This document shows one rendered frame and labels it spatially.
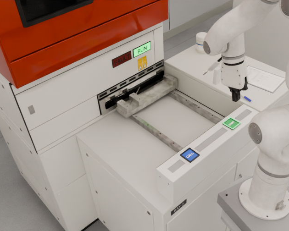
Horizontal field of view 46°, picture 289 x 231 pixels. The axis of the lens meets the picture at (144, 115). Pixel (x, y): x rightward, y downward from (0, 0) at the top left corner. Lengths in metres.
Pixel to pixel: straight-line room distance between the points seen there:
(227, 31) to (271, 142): 0.38
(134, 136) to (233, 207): 0.60
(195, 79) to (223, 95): 0.18
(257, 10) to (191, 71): 0.78
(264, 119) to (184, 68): 0.87
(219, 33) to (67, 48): 0.61
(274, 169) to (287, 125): 0.19
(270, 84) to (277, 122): 0.73
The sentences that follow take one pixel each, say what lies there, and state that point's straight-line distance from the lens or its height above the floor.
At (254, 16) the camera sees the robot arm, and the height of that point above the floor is 1.49.
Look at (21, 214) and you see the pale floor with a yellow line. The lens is 2.54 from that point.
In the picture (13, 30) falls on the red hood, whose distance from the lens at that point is 1.29.
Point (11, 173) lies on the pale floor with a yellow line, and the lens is 2.81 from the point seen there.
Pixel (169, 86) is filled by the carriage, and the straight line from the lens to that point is 1.83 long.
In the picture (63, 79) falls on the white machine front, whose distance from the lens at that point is 1.52.
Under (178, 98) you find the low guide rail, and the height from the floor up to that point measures 0.84.
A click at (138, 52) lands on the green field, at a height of 1.10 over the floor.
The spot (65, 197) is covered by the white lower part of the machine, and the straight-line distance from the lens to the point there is 1.95.
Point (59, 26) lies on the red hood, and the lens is 1.36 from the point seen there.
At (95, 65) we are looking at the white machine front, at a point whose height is 1.13.
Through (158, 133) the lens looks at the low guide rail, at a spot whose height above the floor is 0.85.
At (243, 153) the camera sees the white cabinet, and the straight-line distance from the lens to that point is 1.65.
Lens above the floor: 1.95
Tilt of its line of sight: 40 degrees down
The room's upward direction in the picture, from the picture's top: 5 degrees counter-clockwise
